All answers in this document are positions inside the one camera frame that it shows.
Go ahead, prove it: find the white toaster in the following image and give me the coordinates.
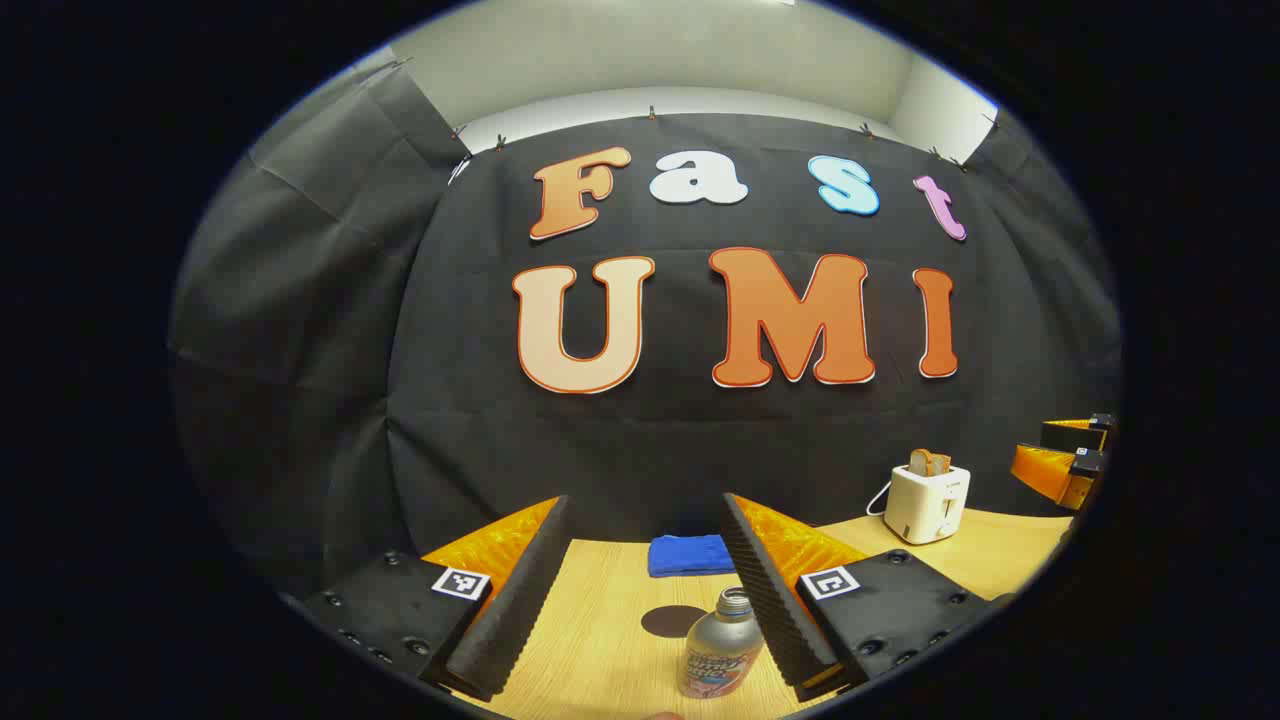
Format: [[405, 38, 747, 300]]
[[884, 463, 972, 546]]

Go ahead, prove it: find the blue folded towel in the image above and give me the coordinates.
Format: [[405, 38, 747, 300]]
[[647, 534, 738, 578]]

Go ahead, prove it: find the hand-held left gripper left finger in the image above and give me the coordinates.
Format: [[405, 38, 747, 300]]
[[300, 493, 576, 703]]

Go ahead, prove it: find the dark round coaster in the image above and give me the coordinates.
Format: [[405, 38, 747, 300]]
[[640, 605, 711, 639]]

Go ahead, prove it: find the silver water bottle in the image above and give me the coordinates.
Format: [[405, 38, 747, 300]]
[[677, 587, 766, 699]]

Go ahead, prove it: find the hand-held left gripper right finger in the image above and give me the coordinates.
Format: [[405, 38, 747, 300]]
[[722, 492, 1001, 703]]

